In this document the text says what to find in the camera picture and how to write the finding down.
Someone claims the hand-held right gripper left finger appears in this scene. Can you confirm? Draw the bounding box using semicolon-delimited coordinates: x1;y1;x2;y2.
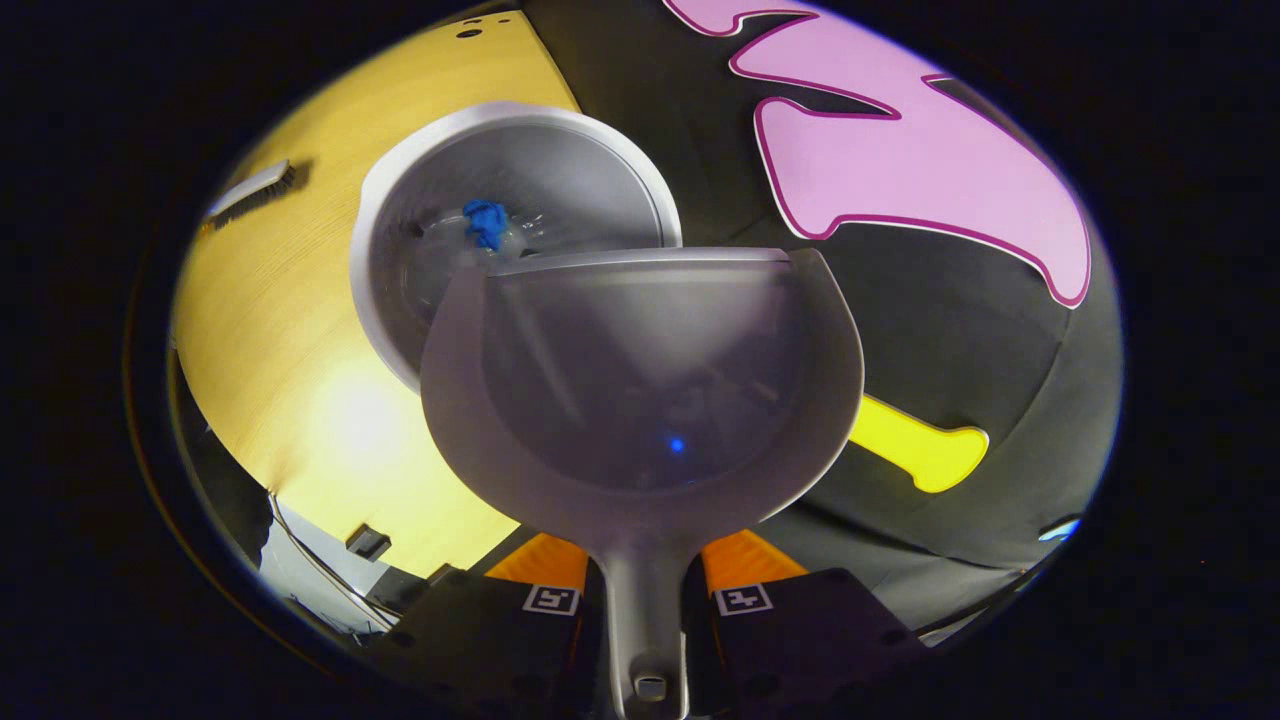
368;532;613;720

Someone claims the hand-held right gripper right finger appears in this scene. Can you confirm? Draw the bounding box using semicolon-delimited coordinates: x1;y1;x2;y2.
684;529;931;720

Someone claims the grey plastic dustpan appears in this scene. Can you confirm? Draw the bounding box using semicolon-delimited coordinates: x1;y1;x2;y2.
420;247;867;720

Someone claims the dark blue paper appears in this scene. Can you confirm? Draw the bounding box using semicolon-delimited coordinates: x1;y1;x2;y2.
462;199;510;252

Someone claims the white ribbed garbage bin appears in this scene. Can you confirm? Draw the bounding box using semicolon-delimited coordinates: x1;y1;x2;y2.
349;100;685;397

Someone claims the small grey broom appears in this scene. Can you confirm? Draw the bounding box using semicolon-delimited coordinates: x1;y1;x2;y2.
204;159;298;227

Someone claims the black desk bracket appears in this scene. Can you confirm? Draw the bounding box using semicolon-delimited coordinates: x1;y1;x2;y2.
344;524;394;562

